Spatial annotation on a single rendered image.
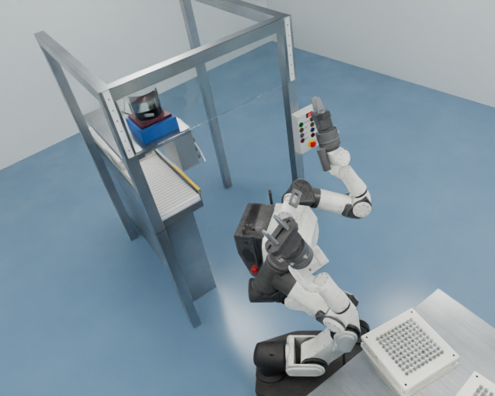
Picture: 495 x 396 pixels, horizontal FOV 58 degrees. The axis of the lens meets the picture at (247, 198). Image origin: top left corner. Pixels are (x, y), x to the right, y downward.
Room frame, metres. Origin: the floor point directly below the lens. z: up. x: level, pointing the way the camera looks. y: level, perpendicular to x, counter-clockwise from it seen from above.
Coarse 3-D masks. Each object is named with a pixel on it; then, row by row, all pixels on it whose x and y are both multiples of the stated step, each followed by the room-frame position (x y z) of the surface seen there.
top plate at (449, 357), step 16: (400, 320) 0.94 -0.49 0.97; (416, 320) 0.92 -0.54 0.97; (368, 336) 0.90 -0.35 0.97; (432, 336) 0.85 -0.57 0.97; (384, 352) 0.82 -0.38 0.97; (416, 352) 0.80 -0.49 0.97; (448, 352) 0.78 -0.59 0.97; (400, 368) 0.75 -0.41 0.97; (432, 368) 0.73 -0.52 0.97; (400, 384) 0.70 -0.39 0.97; (416, 384) 0.69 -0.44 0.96
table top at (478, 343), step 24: (432, 312) 0.99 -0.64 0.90; (456, 312) 0.97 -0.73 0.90; (456, 336) 0.87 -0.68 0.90; (480, 336) 0.85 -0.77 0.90; (360, 360) 0.85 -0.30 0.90; (480, 360) 0.76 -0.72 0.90; (336, 384) 0.78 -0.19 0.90; (360, 384) 0.76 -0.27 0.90; (384, 384) 0.74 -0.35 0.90; (432, 384) 0.71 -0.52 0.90; (456, 384) 0.69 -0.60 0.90
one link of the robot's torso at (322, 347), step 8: (320, 336) 1.27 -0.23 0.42; (328, 336) 1.23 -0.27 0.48; (336, 336) 1.14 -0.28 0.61; (344, 336) 1.12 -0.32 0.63; (352, 336) 1.12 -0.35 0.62; (304, 344) 1.30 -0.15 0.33; (312, 344) 1.27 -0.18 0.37; (320, 344) 1.23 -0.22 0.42; (328, 344) 1.19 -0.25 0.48; (336, 344) 1.15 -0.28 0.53; (344, 344) 1.12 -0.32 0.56; (352, 344) 1.12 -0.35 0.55; (304, 352) 1.25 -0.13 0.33; (312, 352) 1.22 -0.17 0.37; (320, 352) 1.19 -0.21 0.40; (328, 352) 1.18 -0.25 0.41; (336, 352) 1.17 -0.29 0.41; (344, 352) 1.15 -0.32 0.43; (304, 360) 1.21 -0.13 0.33; (312, 360) 1.19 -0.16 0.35; (320, 360) 1.19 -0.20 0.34; (328, 360) 1.18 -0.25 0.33
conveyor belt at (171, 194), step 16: (144, 160) 2.46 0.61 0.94; (160, 160) 2.42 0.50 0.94; (128, 176) 2.32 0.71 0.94; (160, 176) 2.25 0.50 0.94; (176, 176) 2.21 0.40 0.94; (160, 192) 2.08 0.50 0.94; (176, 192) 2.05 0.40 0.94; (192, 192) 2.02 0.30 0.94; (160, 208) 1.94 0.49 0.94; (176, 208) 1.92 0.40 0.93
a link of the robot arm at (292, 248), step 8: (288, 216) 0.96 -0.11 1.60; (288, 224) 0.94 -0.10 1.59; (296, 224) 0.93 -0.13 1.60; (280, 232) 0.92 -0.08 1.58; (288, 232) 0.91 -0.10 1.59; (296, 232) 0.91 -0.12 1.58; (280, 240) 0.89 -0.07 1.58; (288, 240) 0.89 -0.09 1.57; (296, 240) 0.91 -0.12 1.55; (304, 240) 0.92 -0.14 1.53; (272, 248) 0.89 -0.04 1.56; (280, 248) 0.87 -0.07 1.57; (288, 248) 0.89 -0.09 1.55; (296, 248) 0.89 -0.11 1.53; (304, 248) 0.90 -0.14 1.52; (280, 256) 0.91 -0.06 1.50; (288, 256) 0.88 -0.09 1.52; (296, 256) 0.88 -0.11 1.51; (304, 256) 0.89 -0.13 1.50; (288, 264) 0.90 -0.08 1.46; (296, 264) 0.88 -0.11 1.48
